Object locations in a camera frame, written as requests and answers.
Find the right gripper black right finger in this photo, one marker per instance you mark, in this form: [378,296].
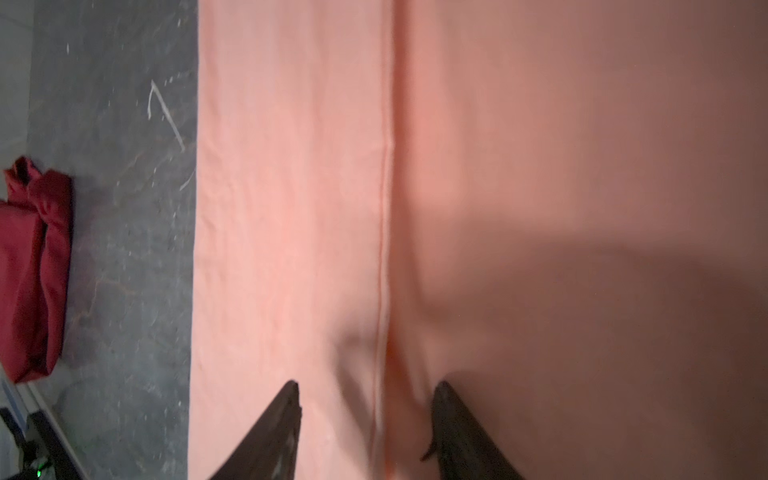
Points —
[462,447]

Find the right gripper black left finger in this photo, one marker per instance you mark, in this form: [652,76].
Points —
[269,450]

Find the salmon pink t shirt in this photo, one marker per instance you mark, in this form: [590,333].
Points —
[560,207]

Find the folded dark red t shirt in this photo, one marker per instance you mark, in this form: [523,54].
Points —
[36,236]

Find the aluminium rail base frame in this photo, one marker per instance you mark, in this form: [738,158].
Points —
[33,445]

